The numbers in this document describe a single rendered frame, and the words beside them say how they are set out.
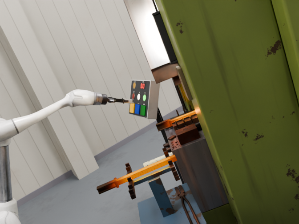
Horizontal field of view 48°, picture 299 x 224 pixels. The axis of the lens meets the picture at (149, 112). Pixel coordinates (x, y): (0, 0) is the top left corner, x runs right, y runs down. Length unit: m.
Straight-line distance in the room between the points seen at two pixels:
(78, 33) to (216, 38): 3.34
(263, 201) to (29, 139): 3.35
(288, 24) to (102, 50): 3.53
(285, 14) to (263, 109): 0.43
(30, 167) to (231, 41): 3.59
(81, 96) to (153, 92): 0.52
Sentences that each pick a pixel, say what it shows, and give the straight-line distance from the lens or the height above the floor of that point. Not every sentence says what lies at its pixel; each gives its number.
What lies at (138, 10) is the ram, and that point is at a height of 1.68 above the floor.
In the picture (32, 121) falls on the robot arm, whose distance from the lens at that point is 2.22.
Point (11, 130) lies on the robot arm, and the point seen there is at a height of 1.31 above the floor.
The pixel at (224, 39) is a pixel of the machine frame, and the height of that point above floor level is 1.43.
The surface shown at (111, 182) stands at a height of 1.00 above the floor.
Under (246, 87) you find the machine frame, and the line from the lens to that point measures 1.58.
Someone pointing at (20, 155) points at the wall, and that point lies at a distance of 4.60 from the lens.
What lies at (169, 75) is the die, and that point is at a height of 1.29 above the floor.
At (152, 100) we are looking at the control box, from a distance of 2.43.
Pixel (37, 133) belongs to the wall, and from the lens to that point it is 4.58.
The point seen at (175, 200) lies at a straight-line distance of 1.82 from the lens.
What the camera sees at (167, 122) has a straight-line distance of 2.05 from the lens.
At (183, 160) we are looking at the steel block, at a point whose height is 0.84.
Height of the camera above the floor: 1.68
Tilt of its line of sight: 16 degrees down
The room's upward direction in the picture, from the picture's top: 22 degrees counter-clockwise
